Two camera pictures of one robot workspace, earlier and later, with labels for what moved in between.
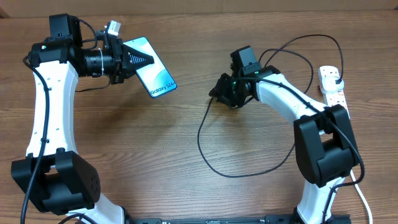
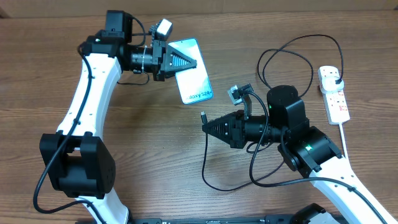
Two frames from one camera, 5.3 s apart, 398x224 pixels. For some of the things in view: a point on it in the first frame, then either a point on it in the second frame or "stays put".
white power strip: (333, 98) stays put
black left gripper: (122, 55) -> (160, 49)
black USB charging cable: (297, 98) -> (265, 84)
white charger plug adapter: (329, 85) stays put
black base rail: (138, 218) stays put
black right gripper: (222, 94) -> (235, 134)
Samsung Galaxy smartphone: (155, 77) -> (194, 85)
